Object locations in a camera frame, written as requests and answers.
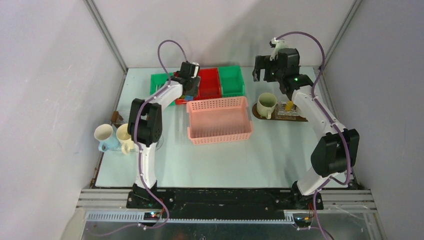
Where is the green bin far right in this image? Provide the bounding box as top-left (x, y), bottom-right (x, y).
top-left (217, 65), bottom-right (245, 98)

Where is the red bin with holder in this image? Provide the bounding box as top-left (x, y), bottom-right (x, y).
top-left (193, 68), bottom-right (222, 101)

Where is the red bin with toothpaste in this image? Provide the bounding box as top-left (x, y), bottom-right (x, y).
top-left (171, 70), bottom-right (200, 102)

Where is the cream mug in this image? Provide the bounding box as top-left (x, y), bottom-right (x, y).
top-left (116, 123), bottom-right (135, 155)

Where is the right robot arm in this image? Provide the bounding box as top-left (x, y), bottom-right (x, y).
top-left (252, 48), bottom-right (360, 209)

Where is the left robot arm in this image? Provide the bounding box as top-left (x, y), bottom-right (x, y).
top-left (127, 61), bottom-right (201, 208)

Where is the clear textured toothbrush holder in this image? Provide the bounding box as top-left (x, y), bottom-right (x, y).
top-left (275, 101), bottom-right (300, 120)

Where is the green bin with toothbrushes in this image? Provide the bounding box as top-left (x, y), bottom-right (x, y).
top-left (149, 73), bottom-right (168, 95)

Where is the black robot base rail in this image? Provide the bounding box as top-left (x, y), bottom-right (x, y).
top-left (126, 186), bottom-right (324, 221)

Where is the clear textured oval tray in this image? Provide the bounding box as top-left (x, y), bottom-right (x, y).
top-left (155, 135), bottom-right (164, 151)

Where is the brown wooden toothbrush holder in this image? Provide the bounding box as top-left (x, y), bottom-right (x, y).
top-left (110, 109), bottom-right (130, 128)

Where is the pink perforated basket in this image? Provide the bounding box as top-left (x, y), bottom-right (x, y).
top-left (186, 96), bottom-right (254, 145)

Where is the light green mug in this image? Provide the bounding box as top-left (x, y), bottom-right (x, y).
top-left (256, 92), bottom-right (277, 120)

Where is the brown wooden oval tray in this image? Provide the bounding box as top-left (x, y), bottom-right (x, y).
top-left (251, 102), bottom-right (308, 122)

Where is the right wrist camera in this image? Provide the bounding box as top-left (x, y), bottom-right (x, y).
top-left (269, 37), bottom-right (289, 61)

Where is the white mug blue handle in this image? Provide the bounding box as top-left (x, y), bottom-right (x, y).
top-left (93, 124), bottom-right (120, 153)

